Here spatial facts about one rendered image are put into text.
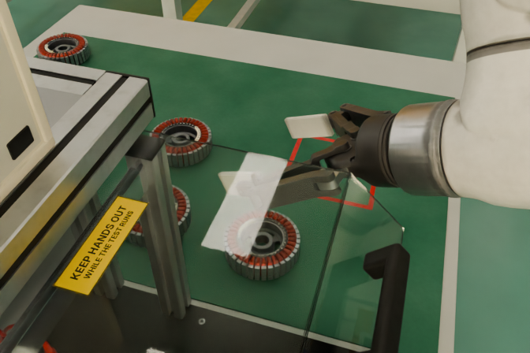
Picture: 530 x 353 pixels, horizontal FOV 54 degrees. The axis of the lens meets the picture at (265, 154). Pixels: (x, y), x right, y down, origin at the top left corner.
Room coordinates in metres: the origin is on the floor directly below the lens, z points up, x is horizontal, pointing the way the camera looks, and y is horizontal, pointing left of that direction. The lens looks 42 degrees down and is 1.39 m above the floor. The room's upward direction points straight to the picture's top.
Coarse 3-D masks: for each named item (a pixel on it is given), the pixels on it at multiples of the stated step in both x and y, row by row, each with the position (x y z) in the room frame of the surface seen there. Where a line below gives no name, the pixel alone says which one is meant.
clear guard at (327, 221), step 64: (128, 192) 0.31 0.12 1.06; (192, 192) 0.31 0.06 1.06; (256, 192) 0.31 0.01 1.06; (320, 192) 0.31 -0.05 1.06; (64, 256) 0.25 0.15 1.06; (128, 256) 0.25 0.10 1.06; (192, 256) 0.25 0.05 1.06; (256, 256) 0.25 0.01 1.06; (320, 256) 0.25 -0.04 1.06; (0, 320) 0.19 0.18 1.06; (64, 320) 0.19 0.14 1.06; (128, 320) 0.19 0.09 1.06; (192, 320) 0.19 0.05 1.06; (256, 320) 0.19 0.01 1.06; (320, 320) 0.20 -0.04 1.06
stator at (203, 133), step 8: (176, 120) 0.77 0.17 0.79; (184, 120) 0.77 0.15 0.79; (192, 120) 0.77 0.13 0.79; (160, 128) 0.75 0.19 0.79; (168, 128) 0.75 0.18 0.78; (176, 128) 0.76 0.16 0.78; (184, 128) 0.76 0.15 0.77; (192, 128) 0.76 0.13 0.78; (200, 128) 0.75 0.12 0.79; (208, 128) 0.75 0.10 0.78; (184, 136) 0.74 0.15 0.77; (192, 136) 0.75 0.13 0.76; (200, 136) 0.73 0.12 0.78; (208, 136) 0.73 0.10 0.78
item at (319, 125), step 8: (288, 120) 0.55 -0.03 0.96; (296, 120) 0.55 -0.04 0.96; (304, 120) 0.54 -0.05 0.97; (312, 120) 0.53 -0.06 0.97; (320, 120) 0.52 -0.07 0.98; (328, 120) 0.52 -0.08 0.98; (288, 128) 0.55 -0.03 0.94; (296, 128) 0.55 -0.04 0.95; (304, 128) 0.54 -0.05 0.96; (312, 128) 0.53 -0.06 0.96; (320, 128) 0.52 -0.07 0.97; (328, 128) 0.52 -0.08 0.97; (296, 136) 0.55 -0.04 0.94; (304, 136) 0.54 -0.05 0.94; (312, 136) 0.53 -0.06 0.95; (320, 136) 0.52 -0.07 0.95
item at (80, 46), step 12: (60, 36) 1.10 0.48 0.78; (72, 36) 1.09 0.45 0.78; (36, 48) 1.04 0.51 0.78; (48, 48) 1.05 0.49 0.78; (60, 48) 1.06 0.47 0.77; (72, 48) 1.08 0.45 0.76; (84, 48) 1.04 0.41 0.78; (60, 60) 1.00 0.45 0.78; (72, 60) 1.01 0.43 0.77; (84, 60) 1.03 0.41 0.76
